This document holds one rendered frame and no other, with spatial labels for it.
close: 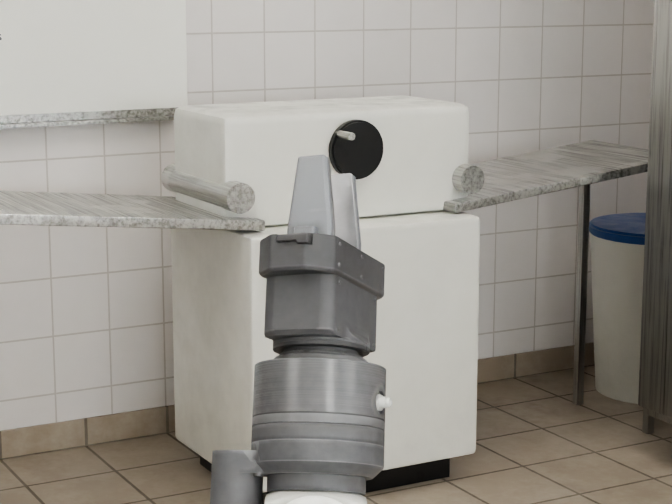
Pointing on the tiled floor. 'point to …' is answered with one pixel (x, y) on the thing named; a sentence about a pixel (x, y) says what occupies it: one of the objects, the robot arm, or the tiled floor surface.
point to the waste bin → (617, 302)
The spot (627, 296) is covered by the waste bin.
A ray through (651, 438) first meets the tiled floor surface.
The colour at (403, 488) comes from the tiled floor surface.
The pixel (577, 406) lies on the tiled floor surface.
